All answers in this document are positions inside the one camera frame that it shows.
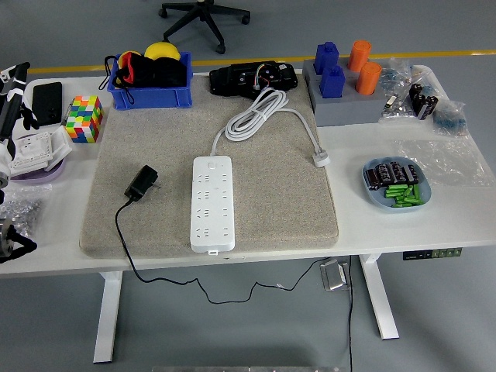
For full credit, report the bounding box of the white power strip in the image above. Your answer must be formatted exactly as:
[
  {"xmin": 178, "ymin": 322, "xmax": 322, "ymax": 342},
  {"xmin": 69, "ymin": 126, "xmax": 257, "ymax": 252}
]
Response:
[{"xmin": 189, "ymin": 154, "xmax": 236, "ymax": 257}]

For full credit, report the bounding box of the black electronic device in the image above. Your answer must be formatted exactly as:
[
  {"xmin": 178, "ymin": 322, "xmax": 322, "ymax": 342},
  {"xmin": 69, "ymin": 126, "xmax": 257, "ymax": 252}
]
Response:
[{"xmin": 208, "ymin": 60, "xmax": 299, "ymax": 98}]

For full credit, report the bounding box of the black red drawstring pouch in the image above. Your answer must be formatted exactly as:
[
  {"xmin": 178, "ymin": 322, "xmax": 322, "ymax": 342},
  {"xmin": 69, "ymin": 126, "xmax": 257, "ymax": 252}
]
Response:
[{"xmin": 103, "ymin": 50, "xmax": 146, "ymax": 105}]

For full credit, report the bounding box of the bag of blue components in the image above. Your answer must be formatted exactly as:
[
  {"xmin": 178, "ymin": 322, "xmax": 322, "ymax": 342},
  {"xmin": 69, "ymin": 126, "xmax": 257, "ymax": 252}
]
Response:
[{"xmin": 430, "ymin": 98, "xmax": 469, "ymax": 137}]

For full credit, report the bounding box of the black office chair base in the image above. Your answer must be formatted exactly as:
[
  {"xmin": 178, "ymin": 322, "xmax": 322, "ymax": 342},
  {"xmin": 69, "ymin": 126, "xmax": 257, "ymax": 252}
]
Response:
[{"xmin": 157, "ymin": 0, "xmax": 252, "ymax": 55}]

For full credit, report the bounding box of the purple plate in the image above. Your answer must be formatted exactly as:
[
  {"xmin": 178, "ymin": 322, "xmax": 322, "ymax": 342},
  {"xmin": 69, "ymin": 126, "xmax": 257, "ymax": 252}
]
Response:
[{"xmin": 9, "ymin": 158, "xmax": 66, "ymax": 183}]

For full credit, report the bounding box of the light blue plate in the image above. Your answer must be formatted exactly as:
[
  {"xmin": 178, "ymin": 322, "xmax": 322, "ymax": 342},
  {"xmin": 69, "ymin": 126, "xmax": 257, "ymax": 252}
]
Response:
[{"xmin": 361, "ymin": 156, "xmax": 432, "ymax": 215}]

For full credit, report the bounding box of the white wall socket panel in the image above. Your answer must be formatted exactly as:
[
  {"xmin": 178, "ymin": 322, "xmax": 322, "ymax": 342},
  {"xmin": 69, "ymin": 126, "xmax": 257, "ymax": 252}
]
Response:
[{"xmin": 9, "ymin": 132, "xmax": 54, "ymax": 177}]

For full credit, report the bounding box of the black smartphone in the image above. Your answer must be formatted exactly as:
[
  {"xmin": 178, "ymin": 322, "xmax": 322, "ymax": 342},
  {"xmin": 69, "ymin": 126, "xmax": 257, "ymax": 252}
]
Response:
[{"xmin": 31, "ymin": 81, "xmax": 64, "ymax": 128}]

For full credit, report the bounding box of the yellow ball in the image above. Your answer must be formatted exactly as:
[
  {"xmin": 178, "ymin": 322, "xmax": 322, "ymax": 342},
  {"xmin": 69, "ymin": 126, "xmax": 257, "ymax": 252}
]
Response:
[{"xmin": 143, "ymin": 41, "xmax": 181, "ymax": 62}]

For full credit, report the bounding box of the white power strip cable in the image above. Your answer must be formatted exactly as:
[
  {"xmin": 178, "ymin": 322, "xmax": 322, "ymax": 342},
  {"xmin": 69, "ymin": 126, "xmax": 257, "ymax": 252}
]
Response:
[{"xmin": 208, "ymin": 88, "xmax": 322, "ymax": 158}]

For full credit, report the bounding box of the white switch panel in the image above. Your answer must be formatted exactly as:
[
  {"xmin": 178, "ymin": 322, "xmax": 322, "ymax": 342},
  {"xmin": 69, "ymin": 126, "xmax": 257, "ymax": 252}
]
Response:
[{"xmin": 44, "ymin": 126, "xmax": 74, "ymax": 173}]

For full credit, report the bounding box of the clear bag of metal nuts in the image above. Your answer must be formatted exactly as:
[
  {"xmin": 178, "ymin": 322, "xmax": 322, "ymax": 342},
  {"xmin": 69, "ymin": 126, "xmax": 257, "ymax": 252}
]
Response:
[{"xmin": 0, "ymin": 184, "xmax": 53, "ymax": 239}]

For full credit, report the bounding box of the bag of black capacitors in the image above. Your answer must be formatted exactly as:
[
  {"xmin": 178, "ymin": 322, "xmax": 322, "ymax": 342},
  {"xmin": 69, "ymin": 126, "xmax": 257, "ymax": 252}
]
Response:
[{"xmin": 406, "ymin": 81, "xmax": 441, "ymax": 122}]

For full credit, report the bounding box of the table height control panel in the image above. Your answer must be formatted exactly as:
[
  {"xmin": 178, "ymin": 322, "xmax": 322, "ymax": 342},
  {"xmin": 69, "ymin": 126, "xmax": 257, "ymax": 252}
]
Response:
[{"xmin": 401, "ymin": 246, "xmax": 463, "ymax": 261}]

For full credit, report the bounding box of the blue plastic block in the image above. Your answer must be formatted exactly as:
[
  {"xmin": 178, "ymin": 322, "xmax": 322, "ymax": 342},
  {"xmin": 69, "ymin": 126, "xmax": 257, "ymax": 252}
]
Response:
[
  {"xmin": 319, "ymin": 64, "xmax": 346, "ymax": 100},
  {"xmin": 313, "ymin": 41, "xmax": 340, "ymax": 77}
]

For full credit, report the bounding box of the coloured wire bundle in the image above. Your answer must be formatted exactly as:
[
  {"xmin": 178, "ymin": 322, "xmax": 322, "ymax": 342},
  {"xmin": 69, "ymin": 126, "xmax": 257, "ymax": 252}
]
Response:
[{"xmin": 251, "ymin": 64, "xmax": 269, "ymax": 92}]

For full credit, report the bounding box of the white table leg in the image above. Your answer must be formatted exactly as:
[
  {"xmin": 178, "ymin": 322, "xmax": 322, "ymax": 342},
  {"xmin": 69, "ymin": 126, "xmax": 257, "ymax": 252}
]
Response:
[
  {"xmin": 358, "ymin": 253, "xmax": 400, "ymax": 341},
  {"xmin": 92, "ymin": 270, "xmax": 124, "ymax": 364}
]

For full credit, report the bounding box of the grey holder block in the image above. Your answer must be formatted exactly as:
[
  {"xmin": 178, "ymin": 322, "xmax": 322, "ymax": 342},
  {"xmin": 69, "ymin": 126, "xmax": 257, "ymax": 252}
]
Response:
[
  {"xmin": 301, "ymin": 57, "xmax": 361, "ymax": 82},
  {"xmin": 308, "ymin": 71, "xmax": 384, "ymax": 128}
]

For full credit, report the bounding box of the empty clear plastic bag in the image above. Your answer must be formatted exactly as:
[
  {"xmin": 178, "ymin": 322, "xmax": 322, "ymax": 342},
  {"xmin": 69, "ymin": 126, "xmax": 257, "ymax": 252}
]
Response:
[{"xmin": 394, "ymin": 136, "xmax": 496, "ymax": 188}]

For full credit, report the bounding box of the grey-brown mat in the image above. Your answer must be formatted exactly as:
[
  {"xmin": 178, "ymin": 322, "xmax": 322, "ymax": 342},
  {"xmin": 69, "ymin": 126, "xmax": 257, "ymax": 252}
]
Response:
[{"xmin": 79, "ymin": 73, "xmax": 340, "ymax": 260}]

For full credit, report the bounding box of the black cloth pouch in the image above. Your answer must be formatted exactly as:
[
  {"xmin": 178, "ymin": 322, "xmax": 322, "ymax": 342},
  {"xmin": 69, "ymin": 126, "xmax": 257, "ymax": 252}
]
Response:
[{"xmin": 141, "ymin": 57, "xmax": 189, "ymax": 88}]

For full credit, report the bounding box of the clear bag of metal parts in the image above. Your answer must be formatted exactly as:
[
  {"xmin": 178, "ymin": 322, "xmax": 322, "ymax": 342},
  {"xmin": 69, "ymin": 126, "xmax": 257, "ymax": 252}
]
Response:
[{"xmin": 377, "ymin": 57, "xmax": 431, "ymax": 126}]

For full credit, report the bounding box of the silver metal floor box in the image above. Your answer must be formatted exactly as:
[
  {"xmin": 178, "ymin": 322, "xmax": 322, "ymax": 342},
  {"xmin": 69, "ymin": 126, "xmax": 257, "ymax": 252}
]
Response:
[{"xmin": 319, "ymin": 258, "xmax": 352, "ymax": 291}]

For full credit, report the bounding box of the black floor cable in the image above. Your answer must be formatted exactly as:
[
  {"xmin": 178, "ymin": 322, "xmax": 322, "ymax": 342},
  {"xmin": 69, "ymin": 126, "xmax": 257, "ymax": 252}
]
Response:
[{"xmin": 346, "ymin": 255, "xmax": 356, "ymax": 372}]

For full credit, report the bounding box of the colourful puzzle cube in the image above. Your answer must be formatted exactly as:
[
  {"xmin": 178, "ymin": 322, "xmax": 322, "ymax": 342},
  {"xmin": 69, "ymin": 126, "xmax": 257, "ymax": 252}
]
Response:
[{"xmin": 64, "ymin": 95, "xmax": 105, "ymax": 144}]

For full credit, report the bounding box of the orange plastic cylinder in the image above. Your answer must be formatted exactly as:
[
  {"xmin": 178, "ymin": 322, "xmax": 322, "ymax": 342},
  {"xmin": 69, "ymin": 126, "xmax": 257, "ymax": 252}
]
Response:
[
  {"xmin": 355, "ymin": 61, "xmax": 383, "ymax": 96},
  {"xmin": 346, "ymin": 40, "xmax": 373, "ymax": 73}
]

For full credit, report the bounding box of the thin black adapter cord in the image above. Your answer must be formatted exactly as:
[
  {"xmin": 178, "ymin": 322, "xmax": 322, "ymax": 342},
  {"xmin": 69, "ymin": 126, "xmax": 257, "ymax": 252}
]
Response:
[{"xmin": 115, "ymin": 197, "xmax": 334, "ymax": 306}]

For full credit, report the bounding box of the blue plastic bin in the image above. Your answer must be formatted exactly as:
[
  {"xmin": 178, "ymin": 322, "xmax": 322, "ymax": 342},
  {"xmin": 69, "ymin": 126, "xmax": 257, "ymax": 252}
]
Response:
[{"xmin": 106, "ymin": 51, "xmax": 194, "ymax": 112}]

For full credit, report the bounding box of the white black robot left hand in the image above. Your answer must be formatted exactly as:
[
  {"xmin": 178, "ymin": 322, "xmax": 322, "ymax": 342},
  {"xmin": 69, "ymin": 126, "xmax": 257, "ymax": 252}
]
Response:
[{"xmin": 0, "ymin": 61, "xmax": 40, "ymax": 177}]

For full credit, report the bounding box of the black power adapter plug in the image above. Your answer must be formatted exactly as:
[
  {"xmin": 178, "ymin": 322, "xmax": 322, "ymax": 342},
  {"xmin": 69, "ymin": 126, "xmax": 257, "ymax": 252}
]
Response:
[{"xmin": 123, "ymin": 164, "xmax": 160, "ymax": 203}]

